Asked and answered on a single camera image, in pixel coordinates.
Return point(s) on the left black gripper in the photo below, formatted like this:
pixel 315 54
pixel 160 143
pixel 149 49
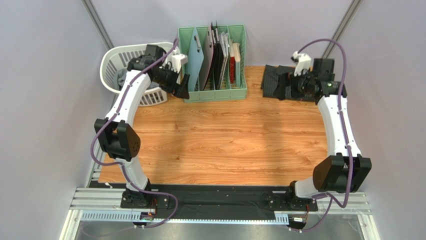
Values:
pixel 183 91

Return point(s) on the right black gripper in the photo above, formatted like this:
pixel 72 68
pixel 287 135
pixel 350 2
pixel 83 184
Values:
pixel 293 88

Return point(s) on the black pinstriped long sleeve shirt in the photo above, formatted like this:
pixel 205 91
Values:
pixel 270 81

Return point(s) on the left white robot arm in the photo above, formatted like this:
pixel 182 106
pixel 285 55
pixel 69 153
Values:
pixel 159 63

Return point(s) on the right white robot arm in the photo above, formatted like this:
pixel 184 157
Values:
pixel 345 168

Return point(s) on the mauve clipboard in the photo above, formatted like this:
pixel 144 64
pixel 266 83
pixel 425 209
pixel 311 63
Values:
pixel 208 51

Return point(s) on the blue clipboard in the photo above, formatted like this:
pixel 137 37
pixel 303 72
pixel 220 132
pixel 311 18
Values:
pixel 195 61

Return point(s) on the black folder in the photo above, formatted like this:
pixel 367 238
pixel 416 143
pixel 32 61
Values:
pixel 217 54

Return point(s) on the green spine book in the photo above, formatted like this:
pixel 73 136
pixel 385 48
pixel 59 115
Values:
pixel 237 64

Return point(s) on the grey notebook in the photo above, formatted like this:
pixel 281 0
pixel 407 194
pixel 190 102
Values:
pixel 224 44

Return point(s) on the grey shirt in basket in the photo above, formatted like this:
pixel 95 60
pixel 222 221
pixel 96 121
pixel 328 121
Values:
pixel 120 77

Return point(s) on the red book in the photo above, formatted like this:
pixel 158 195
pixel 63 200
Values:
pixel 231 61

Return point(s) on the green file organizer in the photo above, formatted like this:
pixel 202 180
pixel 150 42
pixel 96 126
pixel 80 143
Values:
pixel 229 91

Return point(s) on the white laundry basket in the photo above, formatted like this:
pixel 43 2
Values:
pixel 118 57

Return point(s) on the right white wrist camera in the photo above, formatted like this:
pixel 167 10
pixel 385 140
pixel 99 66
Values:
pixel 303 63

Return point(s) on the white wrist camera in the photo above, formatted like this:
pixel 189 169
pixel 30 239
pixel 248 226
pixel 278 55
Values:
pixel 176 60
pixel 303 63

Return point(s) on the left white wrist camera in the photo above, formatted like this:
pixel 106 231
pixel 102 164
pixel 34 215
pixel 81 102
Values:
pixel 176 60

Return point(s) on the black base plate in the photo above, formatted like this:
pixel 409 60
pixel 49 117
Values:
pixel 217 202

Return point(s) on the aluminium rail frame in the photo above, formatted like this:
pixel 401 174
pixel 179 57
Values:
pixel 96 214

